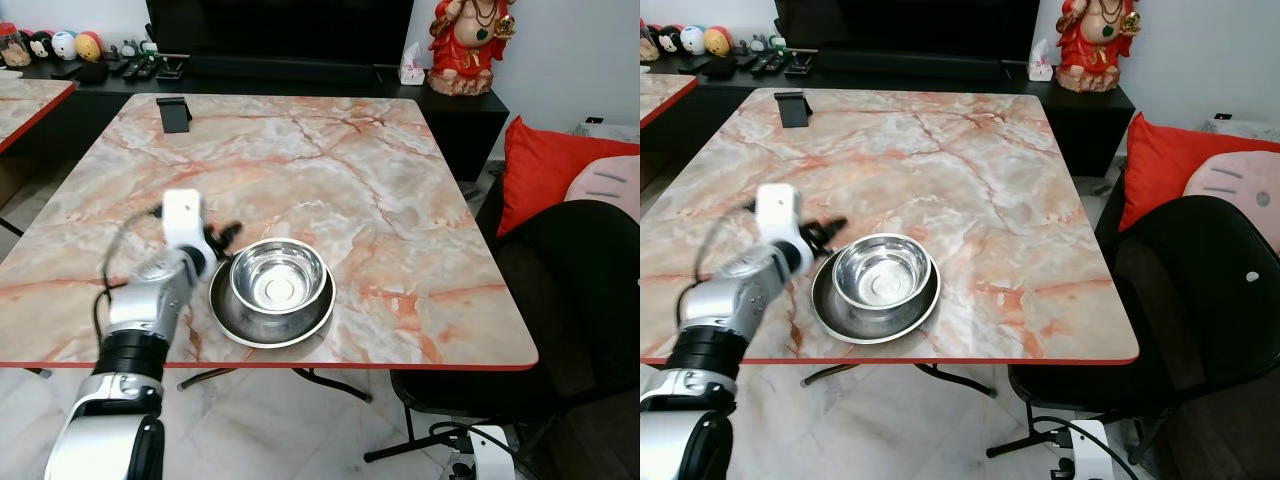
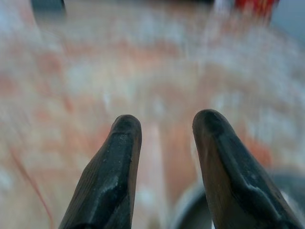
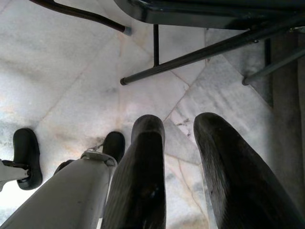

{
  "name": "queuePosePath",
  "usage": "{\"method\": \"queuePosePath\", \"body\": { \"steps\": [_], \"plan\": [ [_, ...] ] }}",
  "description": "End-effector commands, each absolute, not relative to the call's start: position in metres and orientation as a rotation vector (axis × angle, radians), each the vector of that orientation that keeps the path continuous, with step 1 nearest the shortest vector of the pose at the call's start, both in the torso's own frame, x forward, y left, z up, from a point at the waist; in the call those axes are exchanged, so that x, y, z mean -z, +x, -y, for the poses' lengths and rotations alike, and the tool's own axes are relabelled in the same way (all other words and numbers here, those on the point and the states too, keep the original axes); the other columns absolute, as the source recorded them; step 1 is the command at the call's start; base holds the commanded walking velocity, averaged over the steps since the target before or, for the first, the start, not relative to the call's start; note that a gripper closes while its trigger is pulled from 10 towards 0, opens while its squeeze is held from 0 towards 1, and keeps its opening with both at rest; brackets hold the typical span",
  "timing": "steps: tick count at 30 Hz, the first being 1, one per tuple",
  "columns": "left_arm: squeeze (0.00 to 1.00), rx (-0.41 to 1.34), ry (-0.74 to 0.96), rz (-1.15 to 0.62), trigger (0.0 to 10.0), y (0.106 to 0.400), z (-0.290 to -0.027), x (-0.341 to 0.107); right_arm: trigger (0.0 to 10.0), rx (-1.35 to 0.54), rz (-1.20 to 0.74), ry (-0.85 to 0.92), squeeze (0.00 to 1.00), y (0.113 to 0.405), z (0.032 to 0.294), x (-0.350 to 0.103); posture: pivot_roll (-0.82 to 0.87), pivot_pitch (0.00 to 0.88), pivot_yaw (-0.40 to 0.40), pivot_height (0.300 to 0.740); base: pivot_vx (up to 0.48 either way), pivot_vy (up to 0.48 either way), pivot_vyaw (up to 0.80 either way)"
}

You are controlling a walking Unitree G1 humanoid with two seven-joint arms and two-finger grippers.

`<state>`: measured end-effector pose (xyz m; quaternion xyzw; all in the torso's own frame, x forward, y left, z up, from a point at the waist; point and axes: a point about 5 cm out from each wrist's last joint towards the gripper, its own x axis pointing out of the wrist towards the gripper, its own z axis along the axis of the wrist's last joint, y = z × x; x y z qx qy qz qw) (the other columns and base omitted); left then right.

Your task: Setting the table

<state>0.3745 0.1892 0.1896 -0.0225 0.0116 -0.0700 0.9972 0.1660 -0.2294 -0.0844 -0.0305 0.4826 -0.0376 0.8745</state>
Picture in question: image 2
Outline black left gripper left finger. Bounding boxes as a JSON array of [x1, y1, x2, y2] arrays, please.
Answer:
[[58, 114, 143, 229]]

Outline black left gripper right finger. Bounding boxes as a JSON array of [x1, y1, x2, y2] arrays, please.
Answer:
[[192, 109, 303, 229]]

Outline stainless steel bowl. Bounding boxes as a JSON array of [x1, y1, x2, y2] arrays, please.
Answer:
[[169, 167, 305, 229]]

